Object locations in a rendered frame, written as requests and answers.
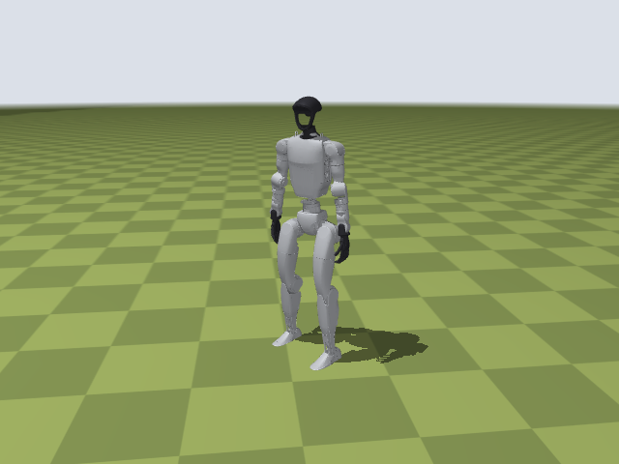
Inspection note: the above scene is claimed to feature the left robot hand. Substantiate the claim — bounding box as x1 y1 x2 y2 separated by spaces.
335 223 350 263

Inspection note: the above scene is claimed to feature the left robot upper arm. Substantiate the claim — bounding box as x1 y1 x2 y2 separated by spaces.
323 140 345 197

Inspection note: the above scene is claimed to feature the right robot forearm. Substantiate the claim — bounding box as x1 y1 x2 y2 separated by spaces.
270 178 285 217

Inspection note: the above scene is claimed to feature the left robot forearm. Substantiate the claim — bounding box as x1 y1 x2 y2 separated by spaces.
335 183 350 233

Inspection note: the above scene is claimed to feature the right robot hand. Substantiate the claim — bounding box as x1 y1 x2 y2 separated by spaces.
271 210 281 243

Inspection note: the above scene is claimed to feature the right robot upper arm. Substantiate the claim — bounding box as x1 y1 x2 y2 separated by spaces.
271 137 290 188

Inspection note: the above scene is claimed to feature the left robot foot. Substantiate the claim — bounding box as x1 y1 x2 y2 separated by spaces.
309 346 341 370

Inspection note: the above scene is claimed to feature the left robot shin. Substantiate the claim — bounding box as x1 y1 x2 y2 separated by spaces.
317 288 339 356

